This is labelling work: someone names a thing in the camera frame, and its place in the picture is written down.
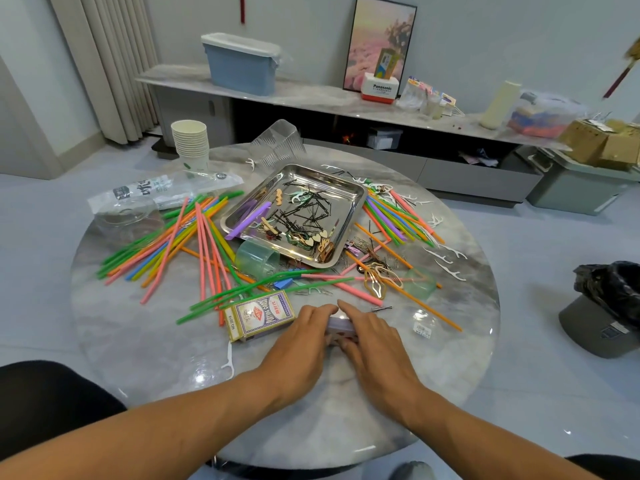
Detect clear storage box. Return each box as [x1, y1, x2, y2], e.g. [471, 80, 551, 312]
[508, 91, 591, 139]

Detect white and red small box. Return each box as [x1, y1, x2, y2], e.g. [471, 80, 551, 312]
[360, 73, 400, 104]

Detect pile of playing cards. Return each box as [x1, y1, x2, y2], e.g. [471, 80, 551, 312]
[325, 307, 363, 338]

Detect colourful matchbox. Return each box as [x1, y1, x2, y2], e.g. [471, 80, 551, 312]
[222, 289, 297, 343]

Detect small colourful box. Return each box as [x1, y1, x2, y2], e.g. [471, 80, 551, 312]
[375, 47, 399, 79]

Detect cream paper roll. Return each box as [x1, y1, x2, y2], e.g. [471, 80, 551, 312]
[479, 79, 523, 131]

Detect pale green plastic lid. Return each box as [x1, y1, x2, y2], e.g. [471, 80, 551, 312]
[400, 273, 441, 301]

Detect beige curtain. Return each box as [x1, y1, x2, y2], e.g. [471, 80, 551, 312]
[48, 0, 161, 146]

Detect clear bag of snacks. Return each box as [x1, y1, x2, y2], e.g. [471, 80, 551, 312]
[397, 77, 429, 111]

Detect person's right hand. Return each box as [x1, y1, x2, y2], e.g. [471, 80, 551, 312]
[335, 299, 426, 421]

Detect pile of colourful straws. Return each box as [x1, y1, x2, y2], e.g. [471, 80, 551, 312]
[97, 187, 464, 333]

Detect red gold string wall hanging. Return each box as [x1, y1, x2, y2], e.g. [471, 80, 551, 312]
[603, 37, 640, 101]

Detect framed pink picture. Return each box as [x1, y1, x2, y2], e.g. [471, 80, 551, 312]
[343, 0, 418, 94]

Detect clear ribbed organizer box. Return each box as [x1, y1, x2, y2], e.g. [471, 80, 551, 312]
[250, 119, 304, 166]

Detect person's left hand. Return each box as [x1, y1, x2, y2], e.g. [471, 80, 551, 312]
[258, 303, 339, 406]

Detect white box in cabinet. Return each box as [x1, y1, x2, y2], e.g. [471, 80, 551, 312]
[366, 129, 404, 152]

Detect clear printed plastic bag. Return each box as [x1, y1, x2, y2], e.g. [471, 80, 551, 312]
[87, 171, 244, 216]

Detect clear round plastic bowl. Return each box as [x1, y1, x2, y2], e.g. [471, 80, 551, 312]
[100, 205, 156, 228]

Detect blue storage box white lid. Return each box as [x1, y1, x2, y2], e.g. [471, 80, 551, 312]
[201, 33, 283, 97]

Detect pile of floss picks and clips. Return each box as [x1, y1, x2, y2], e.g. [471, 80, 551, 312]
[258, 187, 401, 296]

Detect grey cabinet with marble top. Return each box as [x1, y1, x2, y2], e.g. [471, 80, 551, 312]
[135, 63, 566, 208]

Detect loose papers in cabinet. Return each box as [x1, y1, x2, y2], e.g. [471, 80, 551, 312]
[459, 149, 503, 168]

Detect grey green storage bin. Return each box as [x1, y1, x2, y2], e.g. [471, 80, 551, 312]
[518, 147, 640, 216]

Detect trash bin with black bag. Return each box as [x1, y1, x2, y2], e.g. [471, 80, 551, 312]
[558, 261, 640, 359]

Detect metal tray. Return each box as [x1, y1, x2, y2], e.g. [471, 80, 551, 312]
[218, 163, 366, 268]

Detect person's right forearm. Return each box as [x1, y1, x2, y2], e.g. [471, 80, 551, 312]
[395, 389, 601, 480]

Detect translucent green plastic cup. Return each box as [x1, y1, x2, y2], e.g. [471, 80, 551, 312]
[235, 239, 279, 281]

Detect cardboard box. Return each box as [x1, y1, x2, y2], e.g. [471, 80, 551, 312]
[558, 117, 640, 171]

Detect person's left forearm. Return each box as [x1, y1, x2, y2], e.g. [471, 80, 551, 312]
[0, 379, 291, 480]

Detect group of white paper cups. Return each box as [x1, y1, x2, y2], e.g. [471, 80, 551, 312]
[170, 119, 210, 174]

